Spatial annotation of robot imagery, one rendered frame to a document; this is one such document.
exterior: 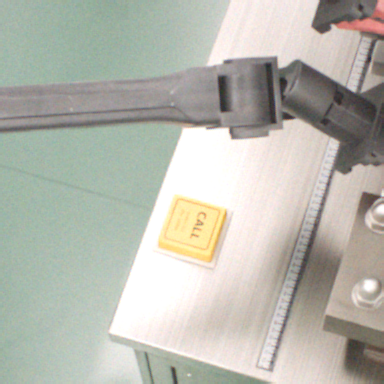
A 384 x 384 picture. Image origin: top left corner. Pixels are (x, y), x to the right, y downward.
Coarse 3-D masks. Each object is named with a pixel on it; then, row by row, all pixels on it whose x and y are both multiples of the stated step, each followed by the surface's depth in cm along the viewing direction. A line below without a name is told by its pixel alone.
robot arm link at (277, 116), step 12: (228, 60) 131; (240, 60) 130; (252, 60) 131; (264, 60) 131; (276, 60) 132; (276, 72) 132; (276, 84) 132; (276, 96) 132; (276, 108) 132; (276, 120) 132; (288, 120) 139; (240, 132) 131; (252, 132) 131; (264, 132) 132
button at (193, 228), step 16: (176, 208) 155; (192, 208) 155; (208, 208) 155; (224, 208) 155; (176, 224) 154; (192, 224) 154; (208, 224) 154; (160, 240) 153; (176, 240) 153; (192, 240) 153; (208, 240) 153; (192, 256) 154; (208, 256) 153
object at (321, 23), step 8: (320, 0) 127; (328, 0) 124; (336, 0) 124; (344, 0) 123; (352, 0) 121; (320, 8) 126; (328, 8) 125; (336, 8) 123; (344, 8) 122; (352, 8) 121; (320, 16) 125; (328, 16) 124; (336, 16) 122; (344, 16) 122; (352, 16) 121; (312, 24) 126; (320, 24) 124; (328, 24) 124; (320, 32) 126
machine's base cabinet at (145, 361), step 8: (136, 352) 156; (144, 352) 155; (144, 360) 158; (152, 360) 157; (160, 360) 156; (168, 360) 155; (144, 368) 162; (152, 368) 161; (160, 368) 160; (168, 368) 159; (176, 368) 158; (184, 368) 156; (192, 368) 155; (144, 376) 166; (152, 376) 165; (160, 376) 164; (168, 376) 162; (176, 376) 165; (184, 376) 161; (192, 376) 159; (200, 376) 158; (208, 376) 156; (216, 376) 155; (224, 376) 153
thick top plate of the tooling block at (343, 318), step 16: (368, 192) 144; (368, 208) 143; (352, 224) 142; (352, 240) 142; (368, 240) 142; (352, 256) 141; (368, 256) 141; (352, 272) 140; (368, 272) 140; (336, 288) 139; (352, 288) 139; (336, 304) 139; (352, 304) 139; (336, 320) 139; (352, 320) 138; (368, 320) 138; (352, 336) 142; (368, 336) 141
